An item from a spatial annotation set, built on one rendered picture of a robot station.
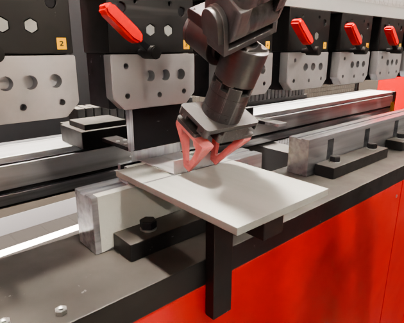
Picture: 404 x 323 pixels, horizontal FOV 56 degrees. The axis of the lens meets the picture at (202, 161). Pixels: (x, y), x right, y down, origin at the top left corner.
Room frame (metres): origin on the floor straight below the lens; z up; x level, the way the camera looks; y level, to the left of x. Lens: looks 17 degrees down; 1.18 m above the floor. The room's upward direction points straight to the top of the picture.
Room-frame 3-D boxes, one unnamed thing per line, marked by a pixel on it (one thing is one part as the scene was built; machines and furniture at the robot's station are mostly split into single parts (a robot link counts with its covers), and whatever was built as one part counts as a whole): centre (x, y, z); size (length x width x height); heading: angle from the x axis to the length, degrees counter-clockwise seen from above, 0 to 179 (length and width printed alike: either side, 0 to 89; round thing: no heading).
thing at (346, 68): (1.01, -0.36, 1.18); 0.15 x 0.09 x 0.17; 131
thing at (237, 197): (0.52, -0.02, 1.00); 0.26 x 0.18 x 0.01; 41
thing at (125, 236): (0.62, 0.01, 0.89); 0.30 x 0.05 x 0.03; 131
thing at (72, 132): (0.76, 0.18, 1.01); 0.26 x 0.12 x 0.05; 41
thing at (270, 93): (1.44, -0.24, 1.02); 0.44 x 0.06 x 0.04; 131
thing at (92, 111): (1.07, 0.19, 1.02); 0.37 x 0.06 x 0.04; 131
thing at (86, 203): (0.67, 0.04, 0.92); 0.39 x 0.06 x 0.10; 131
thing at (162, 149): (0.64, 0.08, 1.05); 0.10 x 0.02 x 0.10; 131
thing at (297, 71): (0.88, -0.20, 1.18); 0.15 x 0.09 x 0.17; 131
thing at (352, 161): (0.99, -0.41, 0.89); 0.30 x 0.05 x 0.03; 131
